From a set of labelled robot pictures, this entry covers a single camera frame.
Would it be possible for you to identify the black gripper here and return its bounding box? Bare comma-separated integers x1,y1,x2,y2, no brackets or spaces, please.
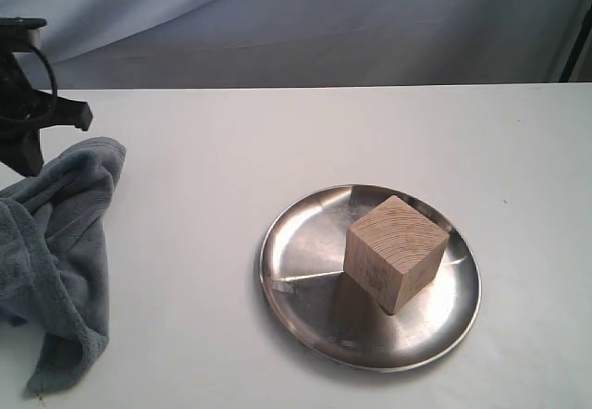
1,50,93,177

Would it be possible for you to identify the grey fluffy towel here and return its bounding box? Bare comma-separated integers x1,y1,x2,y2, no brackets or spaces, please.
1,137,126,395

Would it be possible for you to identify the wooden cube block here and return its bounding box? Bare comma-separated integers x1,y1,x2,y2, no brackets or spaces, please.
343,195,450,315

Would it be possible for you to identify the blue-grey backdrop cloth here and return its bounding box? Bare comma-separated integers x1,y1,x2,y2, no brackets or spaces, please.
1,0,588,89

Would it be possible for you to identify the round stainless steel plate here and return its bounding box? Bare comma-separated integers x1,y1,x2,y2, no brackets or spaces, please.
258,184,482,373

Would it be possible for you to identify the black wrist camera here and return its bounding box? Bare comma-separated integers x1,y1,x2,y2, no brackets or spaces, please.
0,18,47,53

